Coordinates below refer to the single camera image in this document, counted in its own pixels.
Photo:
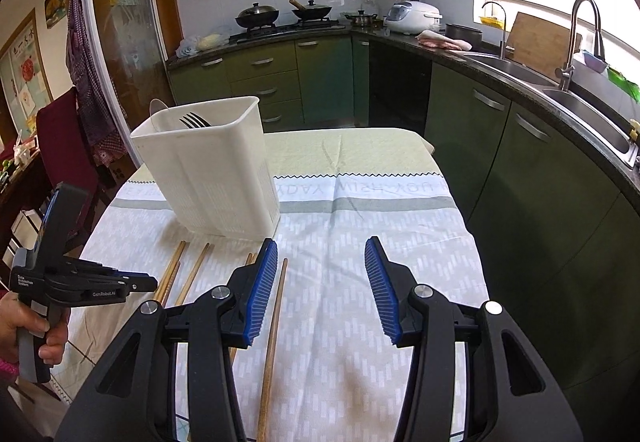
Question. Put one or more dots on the food wall poster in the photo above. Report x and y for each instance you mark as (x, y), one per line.
(55, 6)

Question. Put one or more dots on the checkered apron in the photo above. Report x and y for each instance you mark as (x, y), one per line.
(92, 86)

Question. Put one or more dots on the black built-in appliance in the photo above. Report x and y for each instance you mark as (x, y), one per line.
(400, 81)

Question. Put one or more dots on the tall steel faucet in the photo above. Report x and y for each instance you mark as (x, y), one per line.
(575, 21)

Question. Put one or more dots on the white rice cooker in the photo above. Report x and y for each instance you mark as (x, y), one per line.
(412, 17)

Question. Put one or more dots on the black wok with lid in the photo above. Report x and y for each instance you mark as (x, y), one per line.
(256, 14)

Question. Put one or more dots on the pale spoon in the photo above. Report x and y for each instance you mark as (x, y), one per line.
(156, 106)

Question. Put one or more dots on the glass jar with yellow lid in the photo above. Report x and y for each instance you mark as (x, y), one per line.
(369, 1)

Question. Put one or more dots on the yellow sink clip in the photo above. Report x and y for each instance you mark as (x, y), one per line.
(635, 130)

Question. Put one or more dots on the small steel faucet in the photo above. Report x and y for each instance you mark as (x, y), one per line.
(501, 31)

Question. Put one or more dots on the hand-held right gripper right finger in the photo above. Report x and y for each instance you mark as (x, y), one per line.
(382, 294)

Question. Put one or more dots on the bag with yellow food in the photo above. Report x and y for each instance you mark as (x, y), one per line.
(210, 41)

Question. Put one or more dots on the black cooking pot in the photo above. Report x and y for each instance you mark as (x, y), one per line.
(465, 32)

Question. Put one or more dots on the green plastic basket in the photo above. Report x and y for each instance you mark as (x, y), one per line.
(625, 84)

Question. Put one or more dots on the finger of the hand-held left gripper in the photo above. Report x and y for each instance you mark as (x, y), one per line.
(142, 283)
(90, 268)

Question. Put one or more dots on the sliding glass door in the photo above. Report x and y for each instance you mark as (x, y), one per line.
(135, 46)

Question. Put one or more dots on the white plastic utensil holder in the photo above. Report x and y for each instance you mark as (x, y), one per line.
(215, 182)

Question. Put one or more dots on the white plastic bag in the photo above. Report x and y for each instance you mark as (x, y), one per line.
(186, 49)

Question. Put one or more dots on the dark granite countertop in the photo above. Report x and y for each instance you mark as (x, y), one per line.
(505, 84)

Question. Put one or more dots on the metal fork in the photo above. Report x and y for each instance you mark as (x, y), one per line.
(196, 121)

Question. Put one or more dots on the gas stove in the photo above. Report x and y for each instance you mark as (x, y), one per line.
(285, 30)

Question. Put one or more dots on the purple plastic basket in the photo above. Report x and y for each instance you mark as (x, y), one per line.
(594, 61)

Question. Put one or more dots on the wooden cutting board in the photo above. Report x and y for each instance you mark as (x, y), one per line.
(540, 39)

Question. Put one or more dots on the small steel pot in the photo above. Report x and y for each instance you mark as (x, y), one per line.
(361, 19)

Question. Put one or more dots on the maroon dining chair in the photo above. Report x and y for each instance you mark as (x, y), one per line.
(60, 136)

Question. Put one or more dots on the green cabinet under sink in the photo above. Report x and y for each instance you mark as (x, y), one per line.
(540, 232)

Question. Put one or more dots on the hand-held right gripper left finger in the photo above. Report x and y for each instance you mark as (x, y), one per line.
(262, 294)

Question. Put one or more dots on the stainless steel double sink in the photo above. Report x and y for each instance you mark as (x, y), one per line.
(585, 111)

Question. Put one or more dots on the pink dish cloth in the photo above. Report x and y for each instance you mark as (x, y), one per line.
(442, 41)

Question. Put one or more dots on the person's left hand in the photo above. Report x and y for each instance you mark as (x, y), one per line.
(56, 337)

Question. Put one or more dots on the glass panel with stickers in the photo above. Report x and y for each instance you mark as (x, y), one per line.
(25, 76)

